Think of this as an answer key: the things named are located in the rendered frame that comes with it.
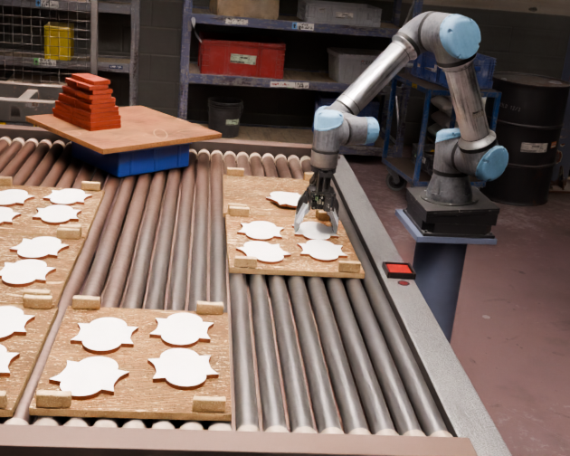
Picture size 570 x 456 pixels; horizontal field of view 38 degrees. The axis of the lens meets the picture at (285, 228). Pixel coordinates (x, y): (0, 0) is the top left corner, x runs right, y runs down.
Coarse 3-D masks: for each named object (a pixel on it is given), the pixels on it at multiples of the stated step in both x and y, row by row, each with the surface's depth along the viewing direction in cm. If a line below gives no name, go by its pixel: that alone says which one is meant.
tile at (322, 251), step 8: (312, 240) 230; (320, 240) 231; (304, 248) 224; (312, 248) 224; (320, 248) 225; (328, 248) 225; (336, 248) 226; (312, 256) 219; (320, 256) 219; (328, 256) 219; (336, 256) 220; (344, 256) 221
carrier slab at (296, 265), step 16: (240, 224) 239; (288, 224) 243; (240, 240) 227; (272, 240) 230; (288, 240) 231; (304, 240) 232; (336, 240) 234; (304, 256) 220; (352, 256) 223; (240, 272) 209; (256, 272) 210; (272, 272) 210; (288, 272) 211; (304, 272) 211; (320, 272) 212; (336, 272) 212; (352, 272) 213
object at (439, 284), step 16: (416, 240) 263; (432, 240) 264; (448, 240) 265; (464, 240) 265; (480, 240) 266; (496, 240) 267; (416, 256) 279; (432, 256) 273; (448, 256) 272; (464, 256) 277; (416, 272) 279; (432, 272) 275; (448, 272) 274; (432, 288) 276; (448, 288) 277; (432, 304) 278; (448, 304) 279; (448, 320) 282; (448, 336) 285
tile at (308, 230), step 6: (306, 222) 244; (312, 222) 244; (300, 228) 238; (306, 228) 239; (312, 228) 239; (318, 228) 240; (324, 228) 240; (330, 228) 241; (294, 234) 234; (300, 234) 234; (306, 234) 234; (312, 234) 234; (318, 234) 235; (324, 234) 235; (330, 234) 235; (336, 234) 236; (324, 240) 232
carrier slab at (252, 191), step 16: (224, 176) 283; (240, 176) 285; (256, 176) 287; (224, 192) 267; (240, 192) 268; (256, 192) 270; (288, 192) 273; (224, 208) 252; (256, 208) 254; (272, 208) 256; (288, 208) 257
